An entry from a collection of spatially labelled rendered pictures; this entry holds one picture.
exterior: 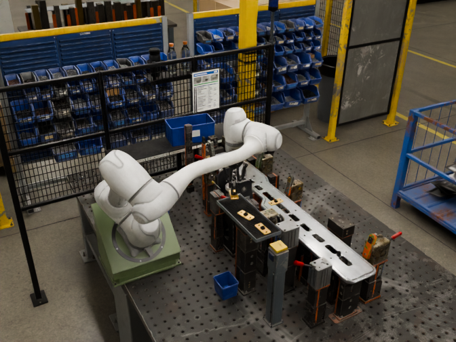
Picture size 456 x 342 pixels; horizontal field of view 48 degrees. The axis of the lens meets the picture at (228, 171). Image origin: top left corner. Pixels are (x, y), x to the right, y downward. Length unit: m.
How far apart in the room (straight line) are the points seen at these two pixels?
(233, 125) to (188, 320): 0.98
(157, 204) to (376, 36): 4.24
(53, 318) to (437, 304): 2.40
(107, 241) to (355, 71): 3.78
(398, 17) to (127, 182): 4.50
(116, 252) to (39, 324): 1.13
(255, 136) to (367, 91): 3.94
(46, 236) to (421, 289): 2.93
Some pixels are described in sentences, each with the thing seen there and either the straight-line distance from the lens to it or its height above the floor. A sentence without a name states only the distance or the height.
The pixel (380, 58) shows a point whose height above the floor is 0.86.
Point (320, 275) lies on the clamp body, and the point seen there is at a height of 1.02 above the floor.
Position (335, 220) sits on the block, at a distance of 2.72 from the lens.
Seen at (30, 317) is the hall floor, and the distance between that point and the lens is 3.79.
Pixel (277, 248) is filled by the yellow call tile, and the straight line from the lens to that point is 2.27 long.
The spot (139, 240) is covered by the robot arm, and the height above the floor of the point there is 1.01.
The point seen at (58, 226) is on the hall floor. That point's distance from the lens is 4.56.
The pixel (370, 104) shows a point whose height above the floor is 0.31.
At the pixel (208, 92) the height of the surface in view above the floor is 1.28.
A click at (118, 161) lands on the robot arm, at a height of 1.62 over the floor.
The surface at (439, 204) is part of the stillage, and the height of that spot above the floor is 0.16.
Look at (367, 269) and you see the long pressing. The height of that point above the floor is 1.00.
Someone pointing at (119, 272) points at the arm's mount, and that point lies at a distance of 2.75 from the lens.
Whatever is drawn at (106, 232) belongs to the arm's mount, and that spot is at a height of 0.95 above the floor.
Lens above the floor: 2.57
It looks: 30 degrees down
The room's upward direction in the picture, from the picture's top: 1 degrees clockwise
